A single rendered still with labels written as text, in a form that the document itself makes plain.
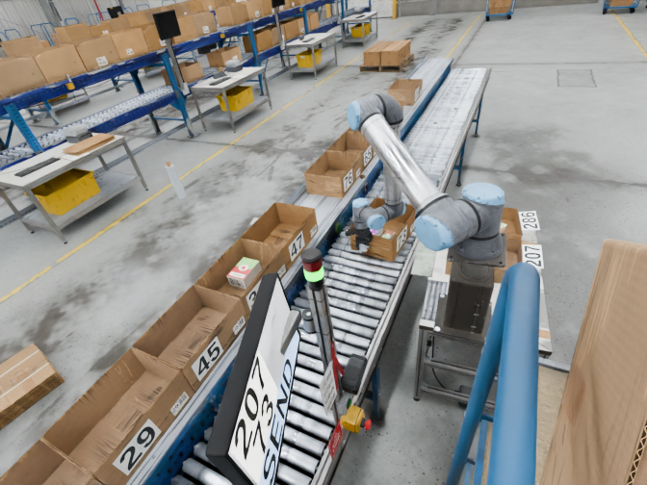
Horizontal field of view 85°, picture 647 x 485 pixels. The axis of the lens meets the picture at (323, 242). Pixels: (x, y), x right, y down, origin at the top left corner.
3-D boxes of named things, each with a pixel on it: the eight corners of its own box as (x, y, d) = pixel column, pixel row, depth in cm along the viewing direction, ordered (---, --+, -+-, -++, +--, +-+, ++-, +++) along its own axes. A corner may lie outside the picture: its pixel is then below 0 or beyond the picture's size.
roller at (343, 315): (379, 333, 182) (379, 326, 179) (292, 306, 203) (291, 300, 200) (382, 325, 185) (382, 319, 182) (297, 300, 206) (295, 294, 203)
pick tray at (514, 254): (519, 287, 189) (524, 273, 182) (444, 274, 202) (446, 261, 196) (518, 253, 209) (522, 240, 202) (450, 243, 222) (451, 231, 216)
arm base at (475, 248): (504, 234, 151) (506, 215, 145) (501, 263, 138) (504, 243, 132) (456, 230, 159) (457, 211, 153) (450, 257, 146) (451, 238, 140)
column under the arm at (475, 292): (491, 303, 182) (504, 255, 162) (491, 344, 164) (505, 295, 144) (438, 293, 191) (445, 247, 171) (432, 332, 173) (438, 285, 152)
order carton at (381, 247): (393, 262, 215) (393, 240, 204) (349, 249, 229) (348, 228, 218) (416, 226, 240) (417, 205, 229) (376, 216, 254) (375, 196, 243)
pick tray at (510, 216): (519, 248, 212) (523, 235, 205) (451, 242, 223) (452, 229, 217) (514, 220, 232) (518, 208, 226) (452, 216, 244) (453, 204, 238)
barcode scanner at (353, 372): (370, 369, 135) (368, 355, 127) (359, 398, 128) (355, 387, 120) (353, 363, 137) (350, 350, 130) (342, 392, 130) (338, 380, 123)
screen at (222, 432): (298, 541, 99) (225, 456, 63) (242, 536, 102) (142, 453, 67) (318, 381, 136) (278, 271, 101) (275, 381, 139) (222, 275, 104)
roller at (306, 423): (338, 427, 144) (336, 437, 146) (236, 383, 165) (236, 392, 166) (332, 435, 140) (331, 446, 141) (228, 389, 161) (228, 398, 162)
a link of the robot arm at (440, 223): (484, 225, 126) (375, 84, 151) (446, 244, 121) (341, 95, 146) (465, 242, 140) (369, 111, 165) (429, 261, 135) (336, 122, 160)
